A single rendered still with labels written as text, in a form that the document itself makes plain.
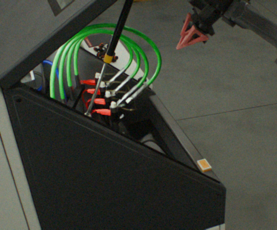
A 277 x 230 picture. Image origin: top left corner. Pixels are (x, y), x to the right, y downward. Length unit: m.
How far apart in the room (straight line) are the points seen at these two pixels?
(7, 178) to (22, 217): 0.14
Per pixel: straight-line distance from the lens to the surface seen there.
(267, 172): 2.96
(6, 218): 1.23
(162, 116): 1.75
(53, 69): 1.37
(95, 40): 2.42
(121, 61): 2.15
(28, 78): 1.08
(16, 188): 1.17
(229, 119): 3.44
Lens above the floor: 1.90
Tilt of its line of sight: 33 degrees down
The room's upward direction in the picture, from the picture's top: 5 degrees counter-clockwise
